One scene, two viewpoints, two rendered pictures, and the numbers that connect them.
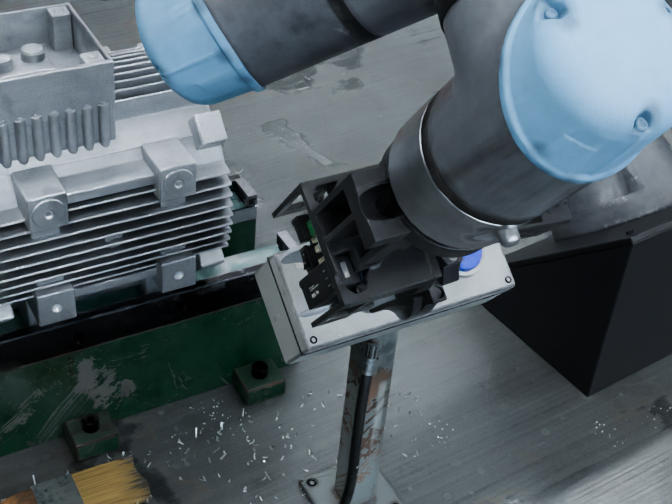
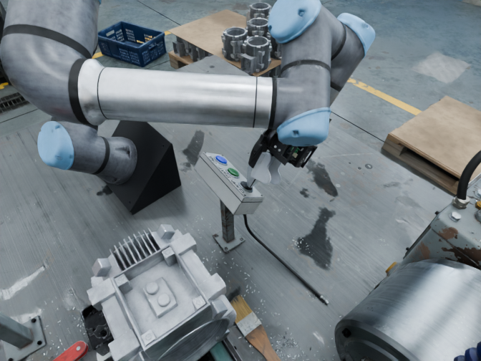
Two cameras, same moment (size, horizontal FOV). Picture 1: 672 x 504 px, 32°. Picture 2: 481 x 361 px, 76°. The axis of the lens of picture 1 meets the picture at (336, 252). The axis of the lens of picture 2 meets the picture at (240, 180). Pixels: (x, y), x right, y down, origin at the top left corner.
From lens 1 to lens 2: 0.78 m
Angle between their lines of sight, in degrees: 65
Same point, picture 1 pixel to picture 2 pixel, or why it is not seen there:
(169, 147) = (179, 243)
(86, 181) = (200, 272)
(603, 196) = (127, 157)
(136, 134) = not seen: hidden behind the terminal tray
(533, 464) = (208, 197)
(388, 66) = not seen: outside the picture
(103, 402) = not seen: hidden behind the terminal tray
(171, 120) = (162, 243)
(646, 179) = (125, 144)
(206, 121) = (167, 228)
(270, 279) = (243, 205)
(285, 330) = (253, 206)
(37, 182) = (212, 285)
